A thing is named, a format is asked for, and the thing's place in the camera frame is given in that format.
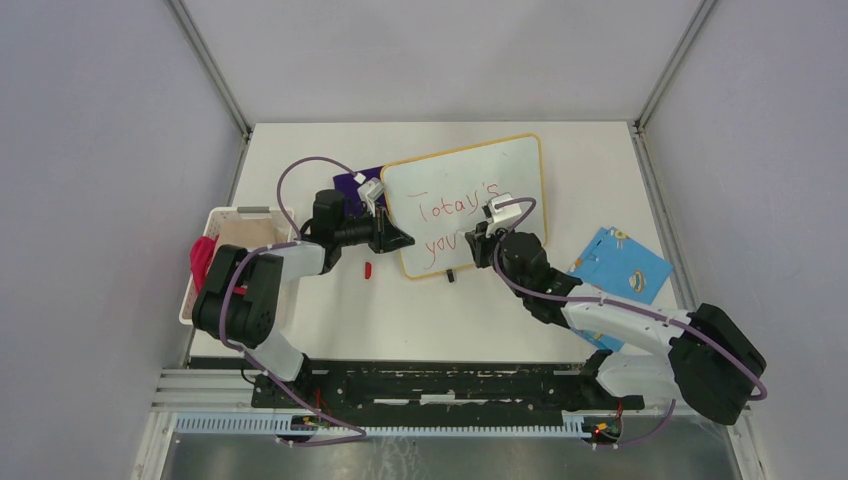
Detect blue cartoon astronaut cloth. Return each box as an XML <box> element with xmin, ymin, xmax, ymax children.
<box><xmin>566</xmin><ymin>226</ymin><xmax>675</xmax><ymax>352</ymax></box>

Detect beige folded cloth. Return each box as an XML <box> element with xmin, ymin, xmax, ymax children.
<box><xmin>214</xmin><ymin>218</ymin><xmax>289</xmax><ymax>252</ymax></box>

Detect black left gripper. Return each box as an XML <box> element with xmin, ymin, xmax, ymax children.
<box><xmin>335</xmin><ymin>203</ymin><xmax>414</xmax><ymax>255</ymax></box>

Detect purple cloth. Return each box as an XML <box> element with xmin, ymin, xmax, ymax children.
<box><xmin>332</xmin><ymin>166</ymin><xmax>382</xmax><ymax>216</ymax></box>

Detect aluminium left corner post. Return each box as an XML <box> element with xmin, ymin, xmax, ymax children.
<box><xmin>164</xmin><ymin>0</ymin><xmax>252</xmax><ymax>139</ymax></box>

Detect aluminium corner post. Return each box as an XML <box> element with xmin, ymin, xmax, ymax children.
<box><xmin>164</xmin><ymin>0</ymin><xmax>252</xmax><ymax>139</ymax></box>
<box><xmin>633</xmin><ymin>0</ymin><xmax>720</xmax><ymax>133</ymax></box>

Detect pink cloth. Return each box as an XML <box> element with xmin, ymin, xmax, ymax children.
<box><xmin>189</xmin><ymin>236</ymin><xmax>218</xmax><ymax>293</ymax></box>

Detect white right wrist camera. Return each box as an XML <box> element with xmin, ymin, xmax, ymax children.
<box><xmin>483</xmin><ymin>193</ymin><xmax>523</xmax><ymax>236</ymax></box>

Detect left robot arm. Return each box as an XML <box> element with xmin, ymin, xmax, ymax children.
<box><xmin>191</xmin><ymin>189</ymin><xmax>415</xmax><ymax>408</ymax></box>

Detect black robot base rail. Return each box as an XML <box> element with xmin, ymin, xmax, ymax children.
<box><xmin>288</xmin><ymin>359</ymin><xmax>645</xmax><ymax>427</ymax></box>

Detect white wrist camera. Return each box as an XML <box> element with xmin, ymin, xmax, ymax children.
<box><xmin>353</xmin><ymin>173</ymin><xmax>385</xmax><ymax>216</ymax></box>
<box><xmin>483</xmin><ymin>193</ymin><xmax>523</xmax><ymax>236</ymax></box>

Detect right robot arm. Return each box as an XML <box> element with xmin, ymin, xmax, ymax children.
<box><xmin>464</xmin><ymin>222</ymin><xmax>768</xmax><ymax>425</ymax></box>

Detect yellow framed whiteboard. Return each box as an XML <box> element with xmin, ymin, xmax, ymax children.
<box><xmin>380</xmin><ymin>133</ymin><xmax>548</xmax><ymax>280</ymax></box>

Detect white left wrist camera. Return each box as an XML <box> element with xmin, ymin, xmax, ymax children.
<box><xmin>353</xmin><ymin>173</ymin><xmax>385</xmax><ymax>216</ymax></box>

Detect aluminium right corner post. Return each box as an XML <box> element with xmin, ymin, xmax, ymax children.
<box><xmin>633</xmin><ymin>0</ymin><xmax>720</xmax><ymax>133</ymax></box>

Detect white plastic basket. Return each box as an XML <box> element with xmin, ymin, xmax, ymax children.
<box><xmin>178</xmin><ymin>207</ymin><xmax>294</xmax><ymax>325</ymax></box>

